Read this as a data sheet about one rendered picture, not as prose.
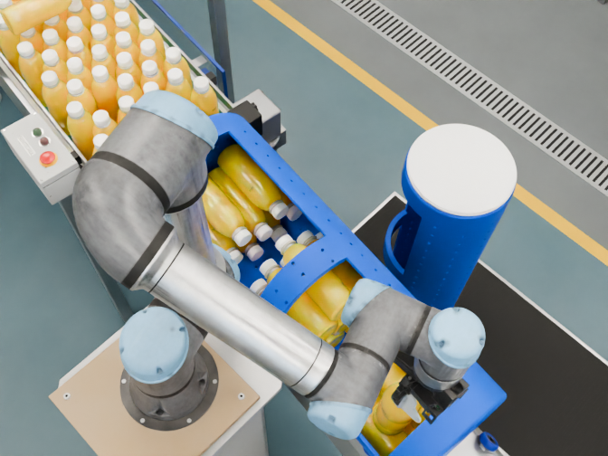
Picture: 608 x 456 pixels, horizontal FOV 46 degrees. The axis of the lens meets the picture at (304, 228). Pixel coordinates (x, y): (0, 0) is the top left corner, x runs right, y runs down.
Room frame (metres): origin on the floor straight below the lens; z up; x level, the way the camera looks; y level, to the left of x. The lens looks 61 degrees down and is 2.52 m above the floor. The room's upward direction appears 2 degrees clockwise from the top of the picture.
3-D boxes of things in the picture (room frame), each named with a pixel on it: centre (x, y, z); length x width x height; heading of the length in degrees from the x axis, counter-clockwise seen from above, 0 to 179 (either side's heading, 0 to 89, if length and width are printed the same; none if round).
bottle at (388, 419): (0.36, -0.19, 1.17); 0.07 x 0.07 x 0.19
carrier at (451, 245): (1.02, -0.39, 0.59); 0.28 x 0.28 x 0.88
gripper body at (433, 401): (0.34, -0.22, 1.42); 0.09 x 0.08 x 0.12; 41
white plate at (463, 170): (1.02, -0.39, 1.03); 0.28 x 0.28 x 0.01
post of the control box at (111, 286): (0.98, 0.65, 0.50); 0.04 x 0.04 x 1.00; 41
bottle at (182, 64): (1.29, 0.36, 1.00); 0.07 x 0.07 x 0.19
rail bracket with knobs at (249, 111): (1.18, 0.18, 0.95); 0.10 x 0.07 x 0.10; 131
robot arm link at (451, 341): (0.35, -0.21, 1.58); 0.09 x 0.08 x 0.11; 65
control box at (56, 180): (0.98, 0.65, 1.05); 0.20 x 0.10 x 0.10; 41
